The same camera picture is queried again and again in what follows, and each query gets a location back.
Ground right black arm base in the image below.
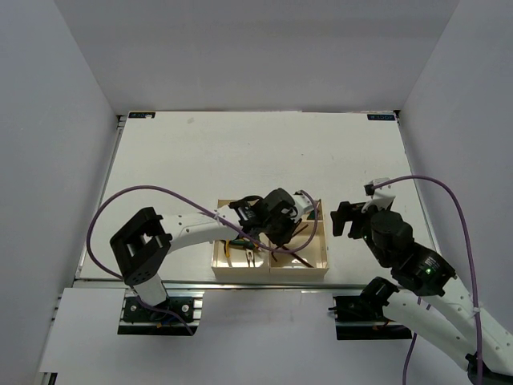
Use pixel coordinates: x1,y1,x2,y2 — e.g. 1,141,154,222
328,277,412,341

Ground green side cutters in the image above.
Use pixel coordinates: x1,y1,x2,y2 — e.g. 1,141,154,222
228,238,260,250

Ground beige three-compartment tray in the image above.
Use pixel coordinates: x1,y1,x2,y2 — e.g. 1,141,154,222
211,200,329,280

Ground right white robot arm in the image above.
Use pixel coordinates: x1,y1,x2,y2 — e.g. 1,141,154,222
330,201,512,384

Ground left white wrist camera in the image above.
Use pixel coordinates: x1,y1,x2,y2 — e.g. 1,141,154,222
292,192,317,221

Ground yellow needle-nose pliers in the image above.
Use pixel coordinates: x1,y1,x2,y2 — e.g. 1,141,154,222
224,241,240,267
244,249,256,267

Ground blue corner label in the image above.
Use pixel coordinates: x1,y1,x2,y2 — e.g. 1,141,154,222
367,114,396,121
127,111,156,119

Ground left blue corner label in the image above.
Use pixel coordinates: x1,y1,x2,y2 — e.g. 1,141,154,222
127,111,156,119

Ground brown hex key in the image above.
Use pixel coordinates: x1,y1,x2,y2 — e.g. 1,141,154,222
292,224,309,238
270,251,313,269

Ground right blue corner label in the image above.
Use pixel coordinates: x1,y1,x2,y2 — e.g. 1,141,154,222
367,114,396,121

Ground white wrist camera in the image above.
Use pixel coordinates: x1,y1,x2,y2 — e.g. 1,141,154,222
292,192,317,221
362,177,396,213

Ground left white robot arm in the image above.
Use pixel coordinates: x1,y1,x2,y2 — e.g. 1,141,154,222
110,188,314,320

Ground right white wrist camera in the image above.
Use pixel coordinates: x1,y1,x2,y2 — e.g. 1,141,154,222
362,177,396,213

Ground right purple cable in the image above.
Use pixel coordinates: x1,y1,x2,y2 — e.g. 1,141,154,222
370,175,484,385

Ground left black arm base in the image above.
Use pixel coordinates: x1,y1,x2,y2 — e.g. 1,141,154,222
117,291,203,337

